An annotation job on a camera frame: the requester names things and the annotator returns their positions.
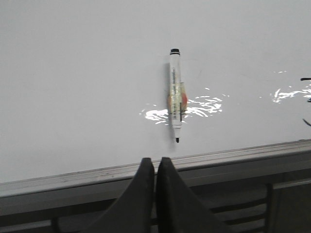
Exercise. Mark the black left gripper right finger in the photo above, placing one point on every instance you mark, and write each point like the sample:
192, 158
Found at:
178, 209

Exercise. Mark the white whiteboard marker with magnet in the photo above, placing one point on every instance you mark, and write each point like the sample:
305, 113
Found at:
177, 96

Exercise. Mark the grey metal frame beam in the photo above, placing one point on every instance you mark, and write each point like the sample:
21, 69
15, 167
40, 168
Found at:
192, 176

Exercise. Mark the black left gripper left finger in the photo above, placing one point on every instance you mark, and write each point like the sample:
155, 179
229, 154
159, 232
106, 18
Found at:
131, 212

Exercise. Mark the grey aluminium whiteboard tray rail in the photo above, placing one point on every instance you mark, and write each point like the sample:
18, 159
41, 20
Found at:
42, 184

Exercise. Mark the dark grey cabinet panel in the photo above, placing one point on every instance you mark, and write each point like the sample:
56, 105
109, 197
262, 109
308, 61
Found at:
289, 209

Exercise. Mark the white whiteboard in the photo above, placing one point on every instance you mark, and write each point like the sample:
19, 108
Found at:
84, 84

